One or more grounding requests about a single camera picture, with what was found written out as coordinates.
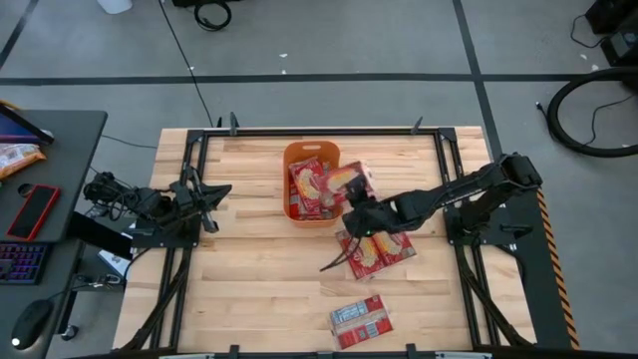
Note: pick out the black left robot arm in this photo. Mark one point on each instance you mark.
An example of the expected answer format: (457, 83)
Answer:
(149, 204)

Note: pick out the black desk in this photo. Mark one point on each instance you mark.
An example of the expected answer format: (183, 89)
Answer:
(75, 149)

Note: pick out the orange snack bag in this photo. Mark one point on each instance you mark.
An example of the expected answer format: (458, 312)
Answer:
(17, 157)

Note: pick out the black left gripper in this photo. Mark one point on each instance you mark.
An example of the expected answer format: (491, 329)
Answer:
(192, 202)

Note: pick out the black equipment case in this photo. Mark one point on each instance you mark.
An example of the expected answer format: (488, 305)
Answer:
(620, 45)

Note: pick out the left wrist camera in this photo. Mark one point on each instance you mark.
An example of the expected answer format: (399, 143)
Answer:
(180, 193)

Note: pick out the key bunch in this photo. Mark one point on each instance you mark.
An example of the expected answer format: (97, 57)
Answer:
(102, 281)

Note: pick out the black aluminium table frame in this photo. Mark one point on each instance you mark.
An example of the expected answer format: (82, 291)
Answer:
(319, 132)

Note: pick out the white paper sheet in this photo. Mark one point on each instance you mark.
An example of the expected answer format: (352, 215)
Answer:
(113, 259)

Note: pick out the phone in red case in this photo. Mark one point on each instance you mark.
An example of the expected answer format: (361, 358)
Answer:
(32, 214)

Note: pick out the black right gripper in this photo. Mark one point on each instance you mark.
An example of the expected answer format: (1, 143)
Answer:
(369, 219)

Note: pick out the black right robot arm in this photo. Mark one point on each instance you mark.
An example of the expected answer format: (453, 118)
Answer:
(448, 194)

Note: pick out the white bucket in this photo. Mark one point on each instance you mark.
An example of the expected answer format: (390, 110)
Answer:
(114, 5)

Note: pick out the laptop screen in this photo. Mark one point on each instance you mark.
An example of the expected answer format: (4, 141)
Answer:
(15, 130)

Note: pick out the orange plastic basket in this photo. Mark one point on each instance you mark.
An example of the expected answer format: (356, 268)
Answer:
(326, 148)

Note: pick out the black desk caster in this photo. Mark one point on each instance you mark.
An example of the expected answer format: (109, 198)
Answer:
(70, 331)

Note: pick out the black hazard-striped base plate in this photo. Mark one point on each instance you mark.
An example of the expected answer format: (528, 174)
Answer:
(533, 259)

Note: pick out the black computer mouse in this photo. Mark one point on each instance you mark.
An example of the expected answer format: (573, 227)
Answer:
(32, 321)

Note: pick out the black table clamp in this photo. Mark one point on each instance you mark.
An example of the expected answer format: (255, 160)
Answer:
(416, 124)
(232, 122)
(233, 351)
(411, 350)

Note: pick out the backlit black keyboard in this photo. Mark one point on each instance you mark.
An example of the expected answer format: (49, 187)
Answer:
(22, 261)

